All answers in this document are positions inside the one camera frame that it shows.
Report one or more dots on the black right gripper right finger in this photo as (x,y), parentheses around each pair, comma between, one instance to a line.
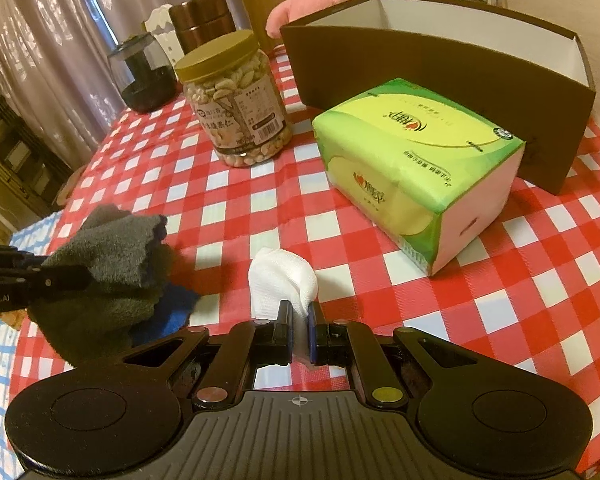
(353,346)

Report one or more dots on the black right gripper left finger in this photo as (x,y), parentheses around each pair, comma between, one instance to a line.
(229,362)

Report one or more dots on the white soft cloth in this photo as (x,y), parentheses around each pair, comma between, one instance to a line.
(275,275)

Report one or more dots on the grey fluffy towel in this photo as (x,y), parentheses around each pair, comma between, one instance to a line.
(129,266)

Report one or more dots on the green tissue pack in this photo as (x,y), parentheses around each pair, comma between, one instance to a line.
(427,171)

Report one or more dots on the red white checkered tablecloth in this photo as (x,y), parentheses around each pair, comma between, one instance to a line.
(526,291)

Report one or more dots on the dark glass dome container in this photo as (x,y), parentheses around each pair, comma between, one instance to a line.
(143,73)

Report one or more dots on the cashew jar with gold lid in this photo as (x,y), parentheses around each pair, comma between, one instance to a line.
(229,84)

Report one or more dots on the sheer white curtain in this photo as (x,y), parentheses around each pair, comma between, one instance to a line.
(54,71)

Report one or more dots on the white wooden chair back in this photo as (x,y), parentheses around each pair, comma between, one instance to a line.
(160,25)

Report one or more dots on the brown cylindrical canister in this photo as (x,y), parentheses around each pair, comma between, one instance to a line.
(199,21)

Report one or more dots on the brown cardboard box white inside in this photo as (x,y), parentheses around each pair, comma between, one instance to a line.
(527,75)

